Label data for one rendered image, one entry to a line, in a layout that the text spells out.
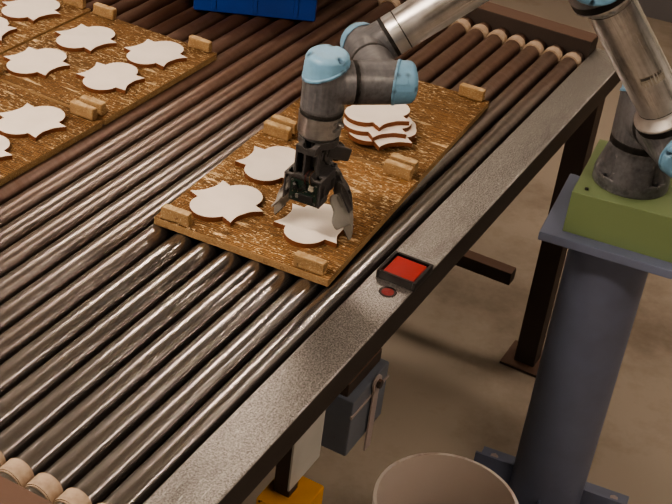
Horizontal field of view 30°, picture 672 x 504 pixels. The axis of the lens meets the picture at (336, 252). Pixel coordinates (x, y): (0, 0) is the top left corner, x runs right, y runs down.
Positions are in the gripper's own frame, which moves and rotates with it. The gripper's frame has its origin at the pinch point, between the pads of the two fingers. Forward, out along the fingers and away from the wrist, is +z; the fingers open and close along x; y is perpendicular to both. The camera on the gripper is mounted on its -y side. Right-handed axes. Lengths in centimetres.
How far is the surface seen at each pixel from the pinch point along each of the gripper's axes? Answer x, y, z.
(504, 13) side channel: -3, -117, 1
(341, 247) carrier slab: 7.0, 2.9, 0.5
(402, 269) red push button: 18.6, 2.1, 1.2
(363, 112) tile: -8.2, -39.0, -3.4
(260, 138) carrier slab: -23.7, -23.8, 0.8
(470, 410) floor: 18, -78, 95
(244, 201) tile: -13.9, 0.9, -0.6
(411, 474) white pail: 23, -13, 62
